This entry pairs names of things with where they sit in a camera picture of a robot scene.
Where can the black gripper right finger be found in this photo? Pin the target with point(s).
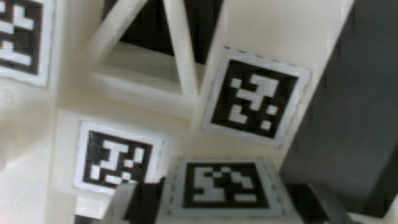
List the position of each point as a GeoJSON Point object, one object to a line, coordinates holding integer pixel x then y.
{"type": "Point", "coordinates": [316, 204]}

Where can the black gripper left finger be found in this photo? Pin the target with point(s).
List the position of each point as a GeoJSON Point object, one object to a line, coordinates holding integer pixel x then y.
{"type": "Point", "coordinates": [133, 205]}

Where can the white chair back frame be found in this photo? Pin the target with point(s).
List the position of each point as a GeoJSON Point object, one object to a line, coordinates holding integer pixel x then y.
{"type": "Point", "coordinates": [144, 80]}

